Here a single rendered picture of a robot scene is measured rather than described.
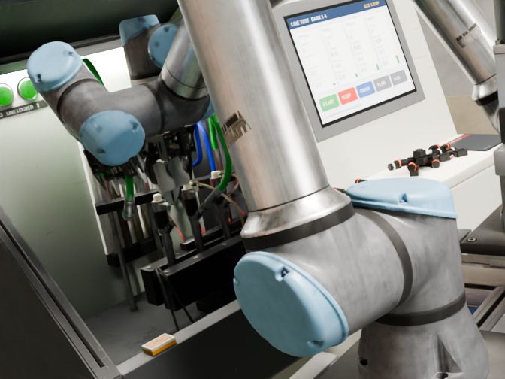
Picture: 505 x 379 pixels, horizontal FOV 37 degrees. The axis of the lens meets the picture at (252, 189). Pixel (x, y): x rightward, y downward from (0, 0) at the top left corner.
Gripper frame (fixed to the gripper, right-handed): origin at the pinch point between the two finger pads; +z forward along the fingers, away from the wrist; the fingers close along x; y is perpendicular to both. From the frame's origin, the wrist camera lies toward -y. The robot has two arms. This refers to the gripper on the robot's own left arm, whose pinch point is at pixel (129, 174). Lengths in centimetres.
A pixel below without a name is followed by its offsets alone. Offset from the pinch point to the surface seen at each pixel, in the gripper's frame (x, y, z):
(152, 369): -8.8, 32.4, 7.7
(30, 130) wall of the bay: -19.2, -33.1, 15.8
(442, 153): 69, -10, 63
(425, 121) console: 73, -27, 73
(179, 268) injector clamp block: -1.1, 6.9, 27.6
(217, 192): 12.6, -0.5, 18.7
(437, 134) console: 76, -24, 78
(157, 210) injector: -0.1, -3.5, 20.3
